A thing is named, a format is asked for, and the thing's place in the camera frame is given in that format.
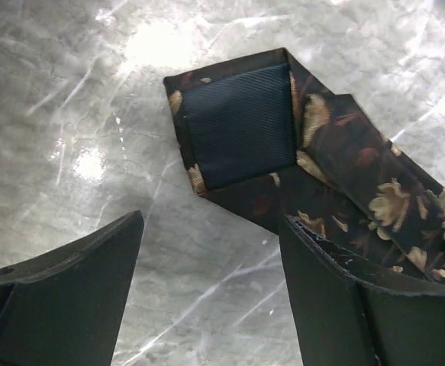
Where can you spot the dark floral patterned tie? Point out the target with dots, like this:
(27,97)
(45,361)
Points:
(263,138)

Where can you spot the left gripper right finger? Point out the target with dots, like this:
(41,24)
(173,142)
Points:
(350,311)

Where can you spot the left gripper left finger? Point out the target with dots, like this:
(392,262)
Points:
(65,307)

